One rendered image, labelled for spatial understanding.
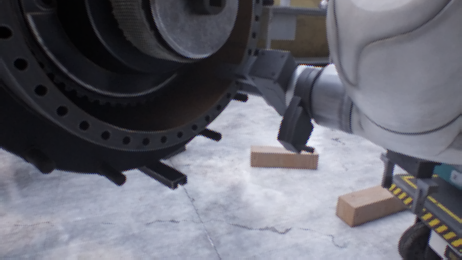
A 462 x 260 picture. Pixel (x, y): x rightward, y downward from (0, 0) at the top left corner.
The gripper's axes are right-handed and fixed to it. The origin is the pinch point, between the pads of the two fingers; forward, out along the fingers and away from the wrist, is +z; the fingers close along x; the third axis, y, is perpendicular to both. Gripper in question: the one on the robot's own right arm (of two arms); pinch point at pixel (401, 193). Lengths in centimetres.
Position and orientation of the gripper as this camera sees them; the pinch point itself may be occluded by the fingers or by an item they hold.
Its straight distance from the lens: 100.5
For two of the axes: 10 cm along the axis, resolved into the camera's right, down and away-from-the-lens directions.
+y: 9.9, 0.0, 1.3
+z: -0.3, 9.5, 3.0
